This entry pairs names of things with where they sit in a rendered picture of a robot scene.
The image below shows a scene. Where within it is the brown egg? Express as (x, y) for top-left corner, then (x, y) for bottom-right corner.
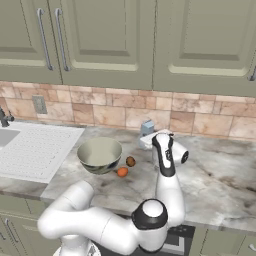
(125, 156), (137, 168)

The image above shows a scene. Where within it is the white sink with draining board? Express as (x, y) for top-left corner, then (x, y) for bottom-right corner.
(0, 121), (86, 185)

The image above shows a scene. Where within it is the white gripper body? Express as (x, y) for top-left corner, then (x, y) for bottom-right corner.
(138, 133), (158, 151)

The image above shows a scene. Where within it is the olive green wall cupboard door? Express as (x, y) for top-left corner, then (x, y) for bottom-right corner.
(47, 0), (158, 91)
(152, 0), (256, 99)
(0, 0), (64, 86)

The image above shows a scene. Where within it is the grey-green metal bowl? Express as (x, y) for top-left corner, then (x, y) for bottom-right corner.
(76, 136), (123, 176)

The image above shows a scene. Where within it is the grey wall socket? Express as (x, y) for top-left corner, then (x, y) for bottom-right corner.
(31, 95), (48, 115)

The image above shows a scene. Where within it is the dark grey tap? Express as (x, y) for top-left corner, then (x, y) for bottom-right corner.
(0, 107), (15, 128)

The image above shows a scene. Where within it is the olive green base cupboard door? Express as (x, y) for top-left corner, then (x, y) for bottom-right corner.
(0, 193), (63, 256)
(189, 226), (256, 256)

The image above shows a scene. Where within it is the orange egg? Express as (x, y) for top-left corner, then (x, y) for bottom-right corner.
(117, 167), (129, 178)

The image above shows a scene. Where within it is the silver cupboard door handle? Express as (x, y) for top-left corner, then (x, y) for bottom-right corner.
(54, 7), (72, 73)
(248, 64), (256, 82)
(36, 7), (55, 72)

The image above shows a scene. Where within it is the blue-grey milk carton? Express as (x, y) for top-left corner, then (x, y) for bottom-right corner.
(140, 119), (156, 137)

